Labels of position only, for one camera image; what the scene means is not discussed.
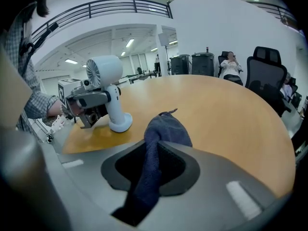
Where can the person's checked shirt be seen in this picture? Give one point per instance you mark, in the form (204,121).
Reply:
(39,102)

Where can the black equipment case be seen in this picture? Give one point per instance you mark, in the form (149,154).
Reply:
(202,65)
(180,65)

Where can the dark blue cloth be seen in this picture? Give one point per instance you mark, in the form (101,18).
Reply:
(166,129)

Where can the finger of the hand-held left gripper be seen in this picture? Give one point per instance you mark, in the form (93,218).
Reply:
(96,97)

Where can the black high-back chair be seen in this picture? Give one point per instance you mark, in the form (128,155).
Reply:
(139,70)

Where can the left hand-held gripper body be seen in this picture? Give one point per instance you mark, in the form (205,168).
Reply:
(68,88)

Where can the black metal frame table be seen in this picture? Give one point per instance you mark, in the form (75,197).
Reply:
(139,77)

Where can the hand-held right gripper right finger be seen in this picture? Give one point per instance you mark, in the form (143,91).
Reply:
(216,177)

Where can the black mesh office chair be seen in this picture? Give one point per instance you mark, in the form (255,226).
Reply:
(262,80)

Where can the person's left hand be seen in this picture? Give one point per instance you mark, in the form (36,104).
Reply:
(73,109)

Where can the white cylindrical object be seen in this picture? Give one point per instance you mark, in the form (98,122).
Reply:
(113,68)

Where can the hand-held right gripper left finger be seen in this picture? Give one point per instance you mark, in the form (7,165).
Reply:
(84,177)

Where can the person's left forearm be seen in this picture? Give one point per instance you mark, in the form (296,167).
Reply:
(55,108)

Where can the black mezzanine railing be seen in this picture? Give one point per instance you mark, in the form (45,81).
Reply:
(280,12)
(170,11)

